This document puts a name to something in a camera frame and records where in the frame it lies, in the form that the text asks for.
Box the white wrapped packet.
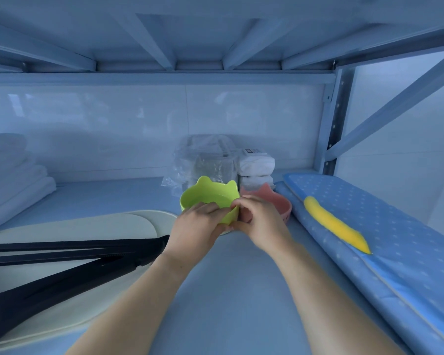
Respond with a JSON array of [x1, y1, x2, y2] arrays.
[[238, 147, 276, 177]]

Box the person's left hand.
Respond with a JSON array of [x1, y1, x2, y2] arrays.
[[162, 202, 241, 269]]

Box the grey metal shelf frame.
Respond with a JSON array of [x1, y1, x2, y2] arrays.
[[0, 0, 444, 176]]

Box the cream ironing board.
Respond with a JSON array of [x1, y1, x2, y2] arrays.
[[0, 210, 178, 349]]

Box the black folding board legs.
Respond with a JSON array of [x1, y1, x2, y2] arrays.
[[0, 234, 170, 348]]

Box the person's left forearm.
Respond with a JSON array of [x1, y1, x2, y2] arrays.
[[64, 252, 194, 355]]

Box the blue dotted ironing board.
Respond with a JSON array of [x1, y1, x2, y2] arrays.
[[273, 173, 444, 355]]

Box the person's right forearm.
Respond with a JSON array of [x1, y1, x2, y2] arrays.
[[269, 242, 406, 355]]

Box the yellow oblong pad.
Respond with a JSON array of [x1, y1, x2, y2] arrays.
[[304, 196, 372, 255]]

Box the stack of white towels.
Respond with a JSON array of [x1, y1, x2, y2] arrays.
[[0, 133, 57, 233]]

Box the clear plastic bag of cups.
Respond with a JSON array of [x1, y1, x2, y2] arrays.
[[161, 134, 242, 198]]

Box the pink bowl with ears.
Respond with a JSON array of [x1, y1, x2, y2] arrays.
[[239, 183, 293, 226]]

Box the green bowl with ears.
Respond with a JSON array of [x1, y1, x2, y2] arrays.
[[180, 176, 241, 227]]

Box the person's right hand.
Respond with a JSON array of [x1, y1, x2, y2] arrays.
[[231, 195, 296, 260]]

